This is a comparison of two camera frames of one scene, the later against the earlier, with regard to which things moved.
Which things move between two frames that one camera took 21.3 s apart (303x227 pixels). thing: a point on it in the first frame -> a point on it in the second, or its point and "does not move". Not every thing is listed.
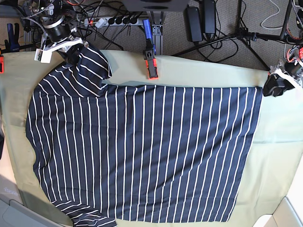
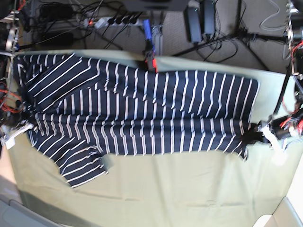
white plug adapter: (100, 23) does not move
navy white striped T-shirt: (106, 154) does not move
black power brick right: (209, 16) does not move
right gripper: (69, 47) -> (10, 134)
